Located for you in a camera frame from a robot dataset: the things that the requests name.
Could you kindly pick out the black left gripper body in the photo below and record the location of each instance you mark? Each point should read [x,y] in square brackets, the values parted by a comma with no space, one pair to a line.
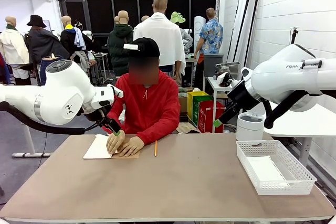
[97,113]

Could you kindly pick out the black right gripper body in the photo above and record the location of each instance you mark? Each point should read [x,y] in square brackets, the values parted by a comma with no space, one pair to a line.
[242,95]

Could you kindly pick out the spiral notebook brown cover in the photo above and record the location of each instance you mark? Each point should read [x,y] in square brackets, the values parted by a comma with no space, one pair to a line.
[95,150]

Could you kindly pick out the yellow pencil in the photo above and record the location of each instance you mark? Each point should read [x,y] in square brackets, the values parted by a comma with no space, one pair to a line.
[155,148]

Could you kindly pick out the white paper sheet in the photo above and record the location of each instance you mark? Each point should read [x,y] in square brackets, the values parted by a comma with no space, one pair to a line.
[265,171]

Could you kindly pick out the person's left forearm red sleeve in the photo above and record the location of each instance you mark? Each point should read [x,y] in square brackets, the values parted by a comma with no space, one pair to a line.
[160,132]

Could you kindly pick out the person's right forearm red sleeve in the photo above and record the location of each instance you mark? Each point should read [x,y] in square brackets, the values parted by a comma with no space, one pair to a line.
[111,119]

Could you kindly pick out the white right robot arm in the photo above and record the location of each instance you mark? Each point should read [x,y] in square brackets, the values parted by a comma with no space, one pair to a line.
[283,79]

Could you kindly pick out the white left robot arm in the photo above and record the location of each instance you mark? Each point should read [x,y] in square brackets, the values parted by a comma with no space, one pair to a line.
[65,87]

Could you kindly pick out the person's right hand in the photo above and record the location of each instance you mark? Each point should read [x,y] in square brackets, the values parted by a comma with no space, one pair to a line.
[115,141]

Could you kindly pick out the person's left hand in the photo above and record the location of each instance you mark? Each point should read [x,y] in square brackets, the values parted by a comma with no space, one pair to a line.
[132,146]

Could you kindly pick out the red paper bag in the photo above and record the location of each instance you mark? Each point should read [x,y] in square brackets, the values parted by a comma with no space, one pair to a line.
[207,116]

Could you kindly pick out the white cylindrical bin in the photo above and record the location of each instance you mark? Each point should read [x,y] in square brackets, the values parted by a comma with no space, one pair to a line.
[249,128]

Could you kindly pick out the small white background table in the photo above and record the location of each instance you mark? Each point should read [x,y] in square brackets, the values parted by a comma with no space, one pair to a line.
[214,85]

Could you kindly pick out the brown glass jar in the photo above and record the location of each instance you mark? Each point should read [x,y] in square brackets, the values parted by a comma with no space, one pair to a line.
[222,70]

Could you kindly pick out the person in red hoodie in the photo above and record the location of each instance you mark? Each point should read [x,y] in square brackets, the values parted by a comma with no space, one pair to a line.
[152,108]

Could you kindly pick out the grey metal cabinet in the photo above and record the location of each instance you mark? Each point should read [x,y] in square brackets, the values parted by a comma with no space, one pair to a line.
[212,64]

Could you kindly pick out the cardboard box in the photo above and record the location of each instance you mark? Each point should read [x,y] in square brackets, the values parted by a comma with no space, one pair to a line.
[182,104]

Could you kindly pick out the white stool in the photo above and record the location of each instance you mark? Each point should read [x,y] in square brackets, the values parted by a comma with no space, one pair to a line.
[101,56]

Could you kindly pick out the mannequin in floral shirt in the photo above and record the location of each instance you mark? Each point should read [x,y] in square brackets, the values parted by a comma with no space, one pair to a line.
[211,35]

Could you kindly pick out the mannequin torso in jeans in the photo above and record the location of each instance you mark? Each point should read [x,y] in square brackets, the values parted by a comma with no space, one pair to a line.
[48,62]

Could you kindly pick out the mannequin in dark green puffer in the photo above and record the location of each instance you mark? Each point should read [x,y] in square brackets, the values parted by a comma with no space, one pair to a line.
[118,45]

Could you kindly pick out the white side table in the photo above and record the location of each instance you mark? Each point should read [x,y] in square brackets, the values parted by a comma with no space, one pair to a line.
[309,121]

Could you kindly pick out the white table leg base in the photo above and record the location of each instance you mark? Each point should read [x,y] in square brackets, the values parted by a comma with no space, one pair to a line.
[30,145]

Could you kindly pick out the black tripod pole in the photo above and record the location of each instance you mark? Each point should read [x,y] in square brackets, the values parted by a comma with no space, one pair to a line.
[294,36]

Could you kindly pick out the mannequin with yellow scarf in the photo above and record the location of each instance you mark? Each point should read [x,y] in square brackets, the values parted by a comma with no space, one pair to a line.
[71,37]

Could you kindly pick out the white tower fan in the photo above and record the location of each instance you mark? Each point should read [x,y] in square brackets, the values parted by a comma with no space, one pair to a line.
[199,27]

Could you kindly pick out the black cap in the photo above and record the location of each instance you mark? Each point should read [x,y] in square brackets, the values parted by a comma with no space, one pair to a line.
[147,48]

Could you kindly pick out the mannequin with black hat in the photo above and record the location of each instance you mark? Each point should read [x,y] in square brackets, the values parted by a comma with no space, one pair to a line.
[44,43]

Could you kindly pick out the white plastic mesh basket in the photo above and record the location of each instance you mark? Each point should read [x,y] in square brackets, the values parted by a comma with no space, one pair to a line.
[275,191]

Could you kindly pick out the mannequin with green hat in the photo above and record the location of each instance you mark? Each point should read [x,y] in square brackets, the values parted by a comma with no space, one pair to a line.
[178,18]

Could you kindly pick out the mannequin with white cape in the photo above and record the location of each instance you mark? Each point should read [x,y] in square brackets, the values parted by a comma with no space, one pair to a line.
[162,30]

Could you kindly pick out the mannequin in cream coat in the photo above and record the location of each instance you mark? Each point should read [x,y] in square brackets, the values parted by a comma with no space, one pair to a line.
[13,45]

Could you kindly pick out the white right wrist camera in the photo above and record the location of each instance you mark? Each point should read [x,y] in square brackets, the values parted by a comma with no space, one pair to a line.
[223,79]

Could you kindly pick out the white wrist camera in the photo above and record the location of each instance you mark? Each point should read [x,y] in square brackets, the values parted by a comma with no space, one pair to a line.
[116,91]
[223,79]

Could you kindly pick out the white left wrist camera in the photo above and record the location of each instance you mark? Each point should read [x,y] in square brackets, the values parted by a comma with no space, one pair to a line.
[116,91]

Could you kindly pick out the black frame white panel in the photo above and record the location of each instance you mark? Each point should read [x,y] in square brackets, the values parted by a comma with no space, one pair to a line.
[253,24]
[242,22]

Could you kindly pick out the white head-mounted camera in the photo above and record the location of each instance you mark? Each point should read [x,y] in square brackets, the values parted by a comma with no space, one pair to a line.
[130,47]

